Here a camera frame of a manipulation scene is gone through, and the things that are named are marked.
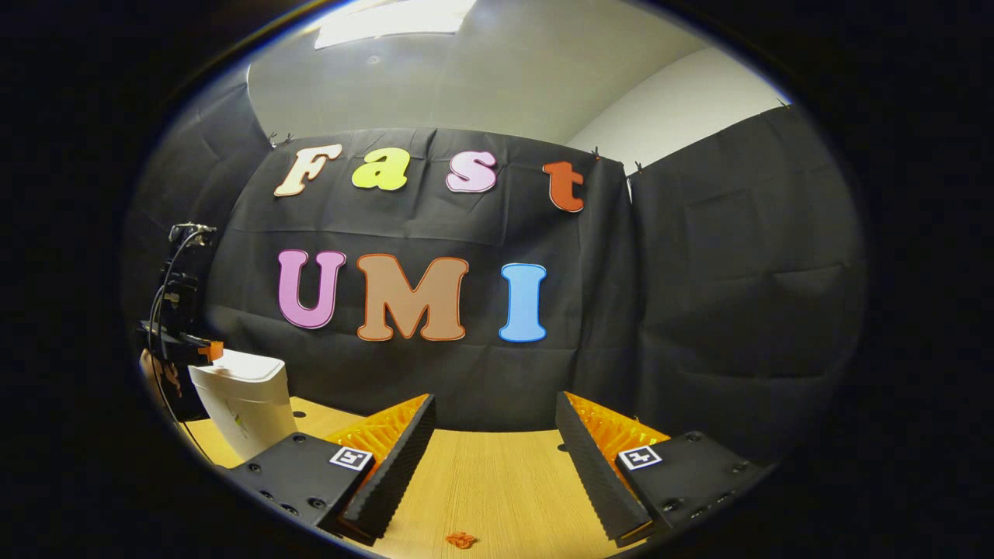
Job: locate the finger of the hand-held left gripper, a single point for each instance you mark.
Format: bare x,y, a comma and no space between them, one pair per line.
210,351

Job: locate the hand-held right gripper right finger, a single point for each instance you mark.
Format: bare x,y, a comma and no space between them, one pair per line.
594,473

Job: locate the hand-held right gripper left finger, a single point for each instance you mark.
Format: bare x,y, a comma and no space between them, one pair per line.
392,466

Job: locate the white desktop garbage bin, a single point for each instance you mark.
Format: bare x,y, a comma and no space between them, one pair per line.
245,404

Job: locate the orange paper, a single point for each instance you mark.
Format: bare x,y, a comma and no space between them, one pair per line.
460,540

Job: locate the wooden desktop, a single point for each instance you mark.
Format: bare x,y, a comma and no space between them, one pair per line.
497,481

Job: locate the black backdrop cloth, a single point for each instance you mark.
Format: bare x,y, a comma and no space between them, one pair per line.
699,295

